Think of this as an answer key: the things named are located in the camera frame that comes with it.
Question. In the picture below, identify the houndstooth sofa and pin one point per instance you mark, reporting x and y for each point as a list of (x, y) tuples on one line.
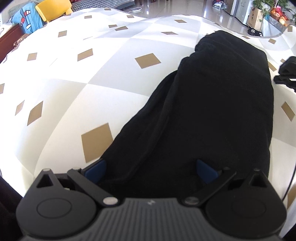
[(99, 3)]

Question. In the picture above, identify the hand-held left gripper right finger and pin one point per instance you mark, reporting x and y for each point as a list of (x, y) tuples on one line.
[(205, 172)]

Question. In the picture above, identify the person's dark clothing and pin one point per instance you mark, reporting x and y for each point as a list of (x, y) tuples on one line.
[(8, 208)]

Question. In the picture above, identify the black slipper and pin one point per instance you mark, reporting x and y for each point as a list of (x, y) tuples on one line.
[(251, 31), (258, 33)]

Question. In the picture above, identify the white freezer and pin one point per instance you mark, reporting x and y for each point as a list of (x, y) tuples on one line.
[(240, 11)]

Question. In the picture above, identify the yellow plastic chair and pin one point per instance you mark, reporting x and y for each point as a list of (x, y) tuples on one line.
[(54, 9)]

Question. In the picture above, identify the brown wrapped packet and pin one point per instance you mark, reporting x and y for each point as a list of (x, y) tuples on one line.
[(20, 39)]

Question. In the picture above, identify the cardboard box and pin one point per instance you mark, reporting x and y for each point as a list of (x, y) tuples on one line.
[(254, 19)]

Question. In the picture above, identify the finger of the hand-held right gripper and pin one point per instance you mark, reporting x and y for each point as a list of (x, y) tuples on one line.
[(288, 66), (285, 81)]

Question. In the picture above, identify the black t-shirt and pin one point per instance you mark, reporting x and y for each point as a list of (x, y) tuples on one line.
[(208, 104)]

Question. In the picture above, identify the fruit basket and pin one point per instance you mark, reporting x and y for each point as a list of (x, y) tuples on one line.
[(279, 17)]

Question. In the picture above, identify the white plastic bag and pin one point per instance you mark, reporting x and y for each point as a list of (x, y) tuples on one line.
[(219, 4)]

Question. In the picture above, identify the white power strip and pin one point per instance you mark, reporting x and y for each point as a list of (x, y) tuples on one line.
[(135, 9)]

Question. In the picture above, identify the checkered tablecloth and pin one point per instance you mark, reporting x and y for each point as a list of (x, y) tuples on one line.
[(92, 81)]

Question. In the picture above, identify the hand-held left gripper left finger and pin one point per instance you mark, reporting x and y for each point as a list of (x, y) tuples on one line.
[(97, 169)]

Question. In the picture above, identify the potted green plant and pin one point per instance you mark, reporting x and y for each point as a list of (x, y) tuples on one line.
[(266, 4)]

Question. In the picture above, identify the blue cartoon blanket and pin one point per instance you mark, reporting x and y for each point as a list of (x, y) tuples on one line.
[(25, 19)]

